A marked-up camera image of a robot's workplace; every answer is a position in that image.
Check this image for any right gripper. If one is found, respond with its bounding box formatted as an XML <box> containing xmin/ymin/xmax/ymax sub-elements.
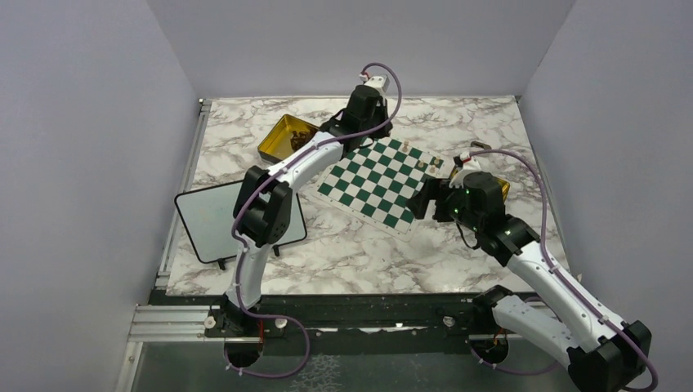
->
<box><xmin>406</xmin><ymin>175</ymin><xmax>483</xmax><ymax>232</ymax></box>

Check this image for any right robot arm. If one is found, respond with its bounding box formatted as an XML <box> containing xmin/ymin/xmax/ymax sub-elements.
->
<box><xmin>406</xmin><ymin>171</ymin><xmax>652</xmax><ymax>391</ymax></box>

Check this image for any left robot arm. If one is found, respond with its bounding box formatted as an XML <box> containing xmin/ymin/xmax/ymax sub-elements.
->
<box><xmin>220</xmin><ymin>76</ymin><xmax>392</xmax><ymax>336</ymax></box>

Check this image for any gold tin with light pieces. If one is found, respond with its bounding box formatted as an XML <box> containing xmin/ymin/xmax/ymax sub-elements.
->
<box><xmin>448</xmin><ymin>168</ymin><xmax>510</xmax><ymax>202</ymax></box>

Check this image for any green white chess board mat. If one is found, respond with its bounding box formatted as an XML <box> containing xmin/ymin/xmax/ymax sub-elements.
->
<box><xmin>316</xmin><ymin>138</ymin><xmax>445</xmax><ymax>242</ymax></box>

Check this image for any pile of dark chess pieces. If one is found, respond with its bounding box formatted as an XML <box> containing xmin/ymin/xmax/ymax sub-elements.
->
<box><xmin>290</xmin><ymin>131</ymin><xmax>312</xmax><ymax>151</ymax></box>

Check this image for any gold tin with dark pieces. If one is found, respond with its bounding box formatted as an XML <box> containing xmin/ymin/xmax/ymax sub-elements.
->
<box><xmin>257</xmin><ymin>114</ymin><xmax>319</xmax><ymax>163</ymax></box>

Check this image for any beige stapler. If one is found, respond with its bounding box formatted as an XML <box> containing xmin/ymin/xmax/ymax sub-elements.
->
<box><xmin>470</xmin><ymin>140</ymin><xmax>492</xmax><ymax>150</ymax></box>

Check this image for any small whiteboard with stand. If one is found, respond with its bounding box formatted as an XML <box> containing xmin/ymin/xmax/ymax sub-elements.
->
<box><xmin>174</xmin><ymin>180</ymin><xmax>307</xmax><ymax>270</ymax></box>

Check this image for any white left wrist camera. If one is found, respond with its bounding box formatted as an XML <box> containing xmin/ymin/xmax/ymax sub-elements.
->
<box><xmin>364</xmin><ymin>75</ymin><xmax>390</xmax><ymax>96</ymax></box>

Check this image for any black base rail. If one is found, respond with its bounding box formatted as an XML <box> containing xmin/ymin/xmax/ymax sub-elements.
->
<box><xmin>149</xmin><ymin>290</ymin><xmax>503</xmax><ymax>356</ymax></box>

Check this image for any aluminium rail left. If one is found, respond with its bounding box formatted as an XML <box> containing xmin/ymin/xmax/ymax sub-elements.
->
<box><xmin>127</xmin><ymin>305</ymin><xmax>260</xmax><ymax>343</ymax></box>

